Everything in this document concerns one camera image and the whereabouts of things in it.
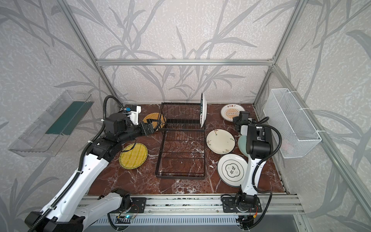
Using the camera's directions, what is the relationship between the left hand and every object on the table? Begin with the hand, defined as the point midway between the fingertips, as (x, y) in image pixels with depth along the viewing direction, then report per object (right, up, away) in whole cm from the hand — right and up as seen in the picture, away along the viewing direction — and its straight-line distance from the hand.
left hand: (155, 123), depth 69 cm
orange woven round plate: (-12, +4, +43) cm, 44 cm away
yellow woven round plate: (-19, -23, +21) cm, 36 cm away
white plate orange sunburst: (+47, +7, +46) cm, 66 cm away
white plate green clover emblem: (+42, -29, +17) cm, 53 cm away
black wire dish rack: (+11, -21, +23) cm, 33 cm away
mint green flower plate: (+51, -15, +28) cm, 60 cm away
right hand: (+49, +3, +39) cm, 63 cm away
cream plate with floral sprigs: (+37, -14, +28) cm, 48 cm away
